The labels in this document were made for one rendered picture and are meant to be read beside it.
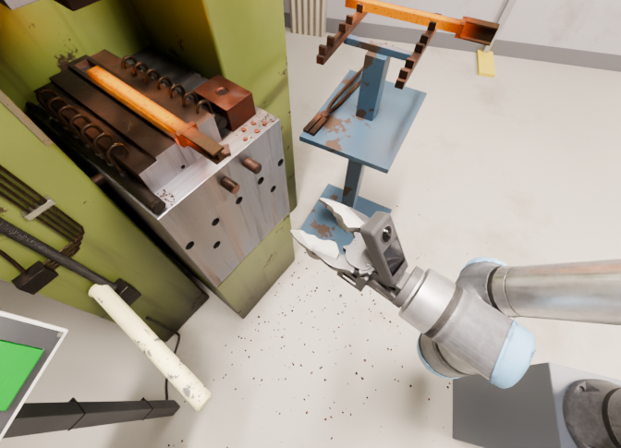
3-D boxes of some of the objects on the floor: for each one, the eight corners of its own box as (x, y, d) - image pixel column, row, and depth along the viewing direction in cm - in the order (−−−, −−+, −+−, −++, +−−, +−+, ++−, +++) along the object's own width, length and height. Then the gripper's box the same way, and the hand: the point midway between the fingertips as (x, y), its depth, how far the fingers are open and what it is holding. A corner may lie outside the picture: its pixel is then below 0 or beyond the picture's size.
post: (180, 406, 121) (-234, 437, 29) (173, 416, 119) (-294, 479, 27) (174, 399, 122) (-242, 406, 30) (166, 408, 121) (-299, 445, 28)
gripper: (382, 332, 48) (283, 257, 55) (420, 268, 54) (326, 208, 61) (395, 320, 41) (278, 235, 48) (438, 248, 46) (329, 181, 53)
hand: (310, 215), depth 51 cm, fingers open, 7 cm apart
